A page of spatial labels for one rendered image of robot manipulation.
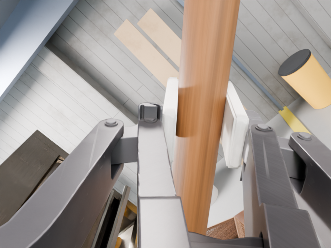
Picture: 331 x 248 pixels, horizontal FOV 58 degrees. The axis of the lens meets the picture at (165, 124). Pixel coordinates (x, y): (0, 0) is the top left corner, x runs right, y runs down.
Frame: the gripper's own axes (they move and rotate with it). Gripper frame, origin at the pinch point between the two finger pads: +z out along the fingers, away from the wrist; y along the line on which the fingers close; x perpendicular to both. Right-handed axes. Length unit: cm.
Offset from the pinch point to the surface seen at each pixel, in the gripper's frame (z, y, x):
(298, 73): 302, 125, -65
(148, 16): 336, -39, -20
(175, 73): 324, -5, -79
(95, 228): 113, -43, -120
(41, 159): 134, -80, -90
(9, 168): 114, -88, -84
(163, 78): 325, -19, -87
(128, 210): 149, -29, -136
